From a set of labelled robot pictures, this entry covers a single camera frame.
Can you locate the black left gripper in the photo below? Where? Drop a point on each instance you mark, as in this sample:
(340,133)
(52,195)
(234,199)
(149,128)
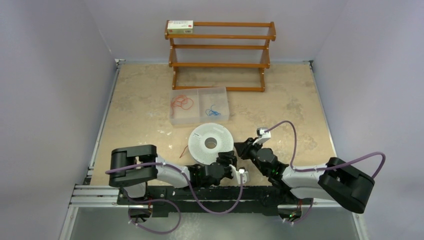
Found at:
(228,158)

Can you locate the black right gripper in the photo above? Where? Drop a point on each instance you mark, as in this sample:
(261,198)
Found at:
(243,148)

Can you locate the white plastic cable spool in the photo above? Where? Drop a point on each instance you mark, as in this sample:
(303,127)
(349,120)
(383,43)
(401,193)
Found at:
(207,140)

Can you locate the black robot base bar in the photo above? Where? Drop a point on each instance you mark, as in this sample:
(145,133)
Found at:
(265,200)

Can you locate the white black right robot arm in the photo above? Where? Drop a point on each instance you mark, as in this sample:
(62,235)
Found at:
(335,180)

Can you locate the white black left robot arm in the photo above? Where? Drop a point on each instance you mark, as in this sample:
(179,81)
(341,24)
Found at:
(131,168)

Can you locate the clear plastic divided tray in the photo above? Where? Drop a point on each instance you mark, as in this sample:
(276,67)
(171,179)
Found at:
(198,105)

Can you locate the orange wooden shelf rack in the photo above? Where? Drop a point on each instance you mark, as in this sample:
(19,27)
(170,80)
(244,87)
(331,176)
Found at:
(217,44)

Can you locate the white cardboard box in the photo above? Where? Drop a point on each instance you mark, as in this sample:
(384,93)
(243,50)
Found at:
(180,27)

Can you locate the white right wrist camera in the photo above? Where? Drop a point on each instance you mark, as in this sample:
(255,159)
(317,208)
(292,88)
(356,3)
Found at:
(263,135)

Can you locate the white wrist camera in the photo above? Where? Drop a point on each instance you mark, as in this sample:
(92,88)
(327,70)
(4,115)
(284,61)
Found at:
(241,175)
(263,135)

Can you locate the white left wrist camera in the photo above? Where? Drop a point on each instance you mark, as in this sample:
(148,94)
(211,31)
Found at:
(241,175)

